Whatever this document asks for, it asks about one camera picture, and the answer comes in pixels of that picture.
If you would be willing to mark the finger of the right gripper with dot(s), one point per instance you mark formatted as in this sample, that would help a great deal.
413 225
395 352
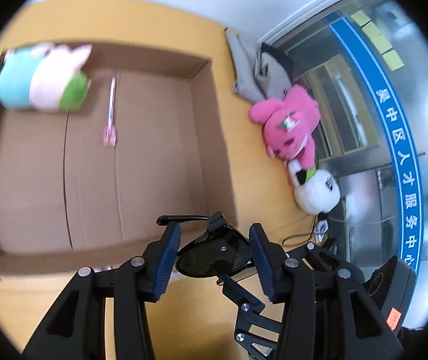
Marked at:
238 294

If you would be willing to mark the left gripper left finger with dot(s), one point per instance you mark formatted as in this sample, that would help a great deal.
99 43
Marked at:
74 326

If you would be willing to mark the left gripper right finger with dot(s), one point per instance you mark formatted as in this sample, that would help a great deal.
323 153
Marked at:
328 313

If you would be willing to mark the black sunglasses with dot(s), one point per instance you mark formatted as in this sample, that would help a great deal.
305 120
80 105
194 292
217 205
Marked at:
220 250

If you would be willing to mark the white panda plush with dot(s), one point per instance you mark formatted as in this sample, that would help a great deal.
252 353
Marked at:
316 191

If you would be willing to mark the brown cardboard box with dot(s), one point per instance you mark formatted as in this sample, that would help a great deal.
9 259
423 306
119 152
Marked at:
68 201

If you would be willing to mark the pink strawberry bear plush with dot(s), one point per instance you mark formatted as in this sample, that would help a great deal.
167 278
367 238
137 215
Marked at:
288 125

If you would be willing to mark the pink pen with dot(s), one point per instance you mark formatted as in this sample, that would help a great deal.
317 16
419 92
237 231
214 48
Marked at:
109 132

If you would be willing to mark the grey folded cloth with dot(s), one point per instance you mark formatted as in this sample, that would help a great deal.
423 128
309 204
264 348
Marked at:
260 72

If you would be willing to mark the pig plush toy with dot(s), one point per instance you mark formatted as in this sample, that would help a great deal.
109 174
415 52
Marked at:
45 77

